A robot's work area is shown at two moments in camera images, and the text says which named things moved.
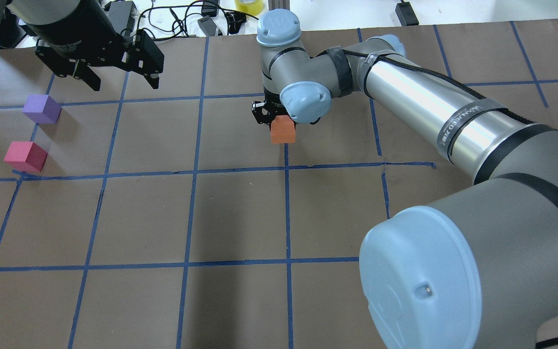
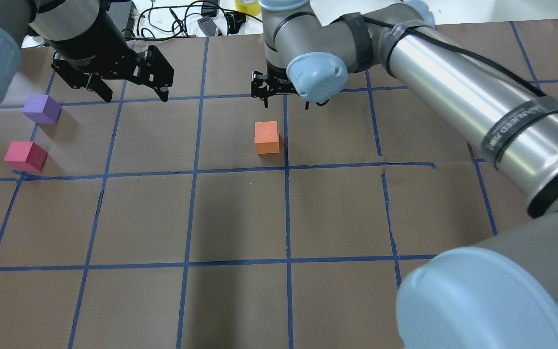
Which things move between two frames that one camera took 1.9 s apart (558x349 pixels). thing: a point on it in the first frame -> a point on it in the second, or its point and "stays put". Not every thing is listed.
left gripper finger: [153, 79] -> [162, 93]
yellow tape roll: [253, 7] stays put
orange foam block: [282, 130] -> [266, 136]
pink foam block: [26, 156] stays put
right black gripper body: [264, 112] -> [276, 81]
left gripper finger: [84, 72] -> [97, 85]
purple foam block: [42, 109] stays put
